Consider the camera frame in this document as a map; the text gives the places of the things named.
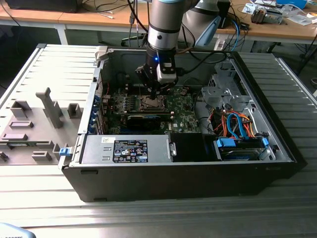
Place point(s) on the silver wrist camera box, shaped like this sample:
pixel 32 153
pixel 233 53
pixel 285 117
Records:
pixel 167 73

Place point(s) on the wooden desk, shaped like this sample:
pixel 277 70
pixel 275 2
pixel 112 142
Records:
pixel 272 31
pixel 86 17

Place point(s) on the hard disk in blue carrier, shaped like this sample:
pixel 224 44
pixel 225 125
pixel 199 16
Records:
pixel 237 155

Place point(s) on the metal drive cage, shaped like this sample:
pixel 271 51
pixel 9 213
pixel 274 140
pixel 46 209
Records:
pixel 215 94

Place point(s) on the grey power supply unit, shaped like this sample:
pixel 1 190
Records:
pixel 96 148

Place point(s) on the black graphics card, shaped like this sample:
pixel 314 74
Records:
pixel 143 122

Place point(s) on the blue case latch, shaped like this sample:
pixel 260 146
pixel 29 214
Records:
pixel 65 151

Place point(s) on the black PC case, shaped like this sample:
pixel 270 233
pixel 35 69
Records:
pixel 161 181

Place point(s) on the metal locking lever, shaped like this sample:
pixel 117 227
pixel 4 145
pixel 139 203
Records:
pixel 142 102
pixel 164 99

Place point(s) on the pale blue grey device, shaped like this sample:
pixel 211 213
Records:
pixel 12 233

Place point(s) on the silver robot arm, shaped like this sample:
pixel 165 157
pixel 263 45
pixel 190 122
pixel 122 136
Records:
pixel 164 24

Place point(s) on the white power adapter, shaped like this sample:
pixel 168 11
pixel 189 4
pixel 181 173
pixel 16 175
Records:
pixel 220 45

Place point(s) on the green motherboard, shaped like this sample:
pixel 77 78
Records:
pixel 183 111

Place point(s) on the black upright box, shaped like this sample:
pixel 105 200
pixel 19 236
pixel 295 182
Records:
pixel 224 15

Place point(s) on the CPU socket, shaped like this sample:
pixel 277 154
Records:
pixel 151 109

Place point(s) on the black plastic shroud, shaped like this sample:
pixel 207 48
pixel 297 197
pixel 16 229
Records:
pixel 188 148

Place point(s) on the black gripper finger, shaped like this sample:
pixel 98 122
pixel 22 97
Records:
pixel 149 81
pixel 168 86

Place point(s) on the round coin battery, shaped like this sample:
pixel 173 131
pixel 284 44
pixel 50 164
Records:
pixel 183 92

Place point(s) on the grey parts rack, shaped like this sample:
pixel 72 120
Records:
pixel 37 116

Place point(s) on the blue box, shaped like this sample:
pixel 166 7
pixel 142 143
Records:
pixel 294 3

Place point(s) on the green RAM stick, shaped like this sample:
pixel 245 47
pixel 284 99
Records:
pixel 27 143

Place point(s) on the black flat box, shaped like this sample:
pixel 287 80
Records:
pixel 42 6

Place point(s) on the metal heatsink cooler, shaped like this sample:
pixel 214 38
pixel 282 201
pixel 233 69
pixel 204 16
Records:
pixel 266 16

